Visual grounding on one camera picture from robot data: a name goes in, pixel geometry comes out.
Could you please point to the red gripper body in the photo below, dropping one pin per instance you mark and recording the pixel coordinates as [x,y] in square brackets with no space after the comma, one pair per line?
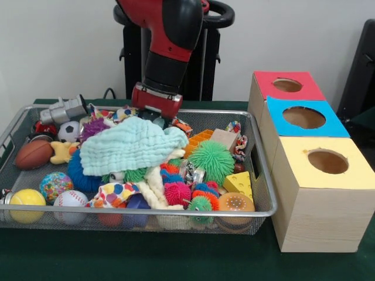
[155,102]

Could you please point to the mint green cloth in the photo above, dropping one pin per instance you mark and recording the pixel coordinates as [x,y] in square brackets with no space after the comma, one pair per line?
[132,146]

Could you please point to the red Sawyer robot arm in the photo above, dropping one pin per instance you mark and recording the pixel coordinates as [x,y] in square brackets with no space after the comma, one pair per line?
[167,35]

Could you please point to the wooden box with three holes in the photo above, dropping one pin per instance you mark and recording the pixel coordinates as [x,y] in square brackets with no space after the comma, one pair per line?
[319,216]

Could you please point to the plain green spiky ball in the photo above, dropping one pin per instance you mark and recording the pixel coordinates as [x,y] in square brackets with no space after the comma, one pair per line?
[211,161]

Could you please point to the yellow toy cheese wedge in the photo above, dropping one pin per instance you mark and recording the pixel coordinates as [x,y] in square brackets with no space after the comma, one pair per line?
[239,183]

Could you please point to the toy burger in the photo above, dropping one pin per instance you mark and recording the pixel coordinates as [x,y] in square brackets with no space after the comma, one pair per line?
[235,202]

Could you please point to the white baseball toy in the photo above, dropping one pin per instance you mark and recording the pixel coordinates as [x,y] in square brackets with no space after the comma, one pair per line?
[71,200]

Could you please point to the globe print ball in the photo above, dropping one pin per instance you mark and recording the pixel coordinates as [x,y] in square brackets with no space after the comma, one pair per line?
[56,187]

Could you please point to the brown toy football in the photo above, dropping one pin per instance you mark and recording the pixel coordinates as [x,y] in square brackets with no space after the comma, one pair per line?
[33,154]

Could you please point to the dark green table cloth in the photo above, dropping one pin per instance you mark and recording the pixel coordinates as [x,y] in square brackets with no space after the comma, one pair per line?
[175,257]

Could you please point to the yellow ball toy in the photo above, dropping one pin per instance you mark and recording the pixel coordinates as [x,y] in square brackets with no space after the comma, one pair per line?
[27,197]

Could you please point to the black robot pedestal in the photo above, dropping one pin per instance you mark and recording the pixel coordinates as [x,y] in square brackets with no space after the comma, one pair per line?
[211,58]

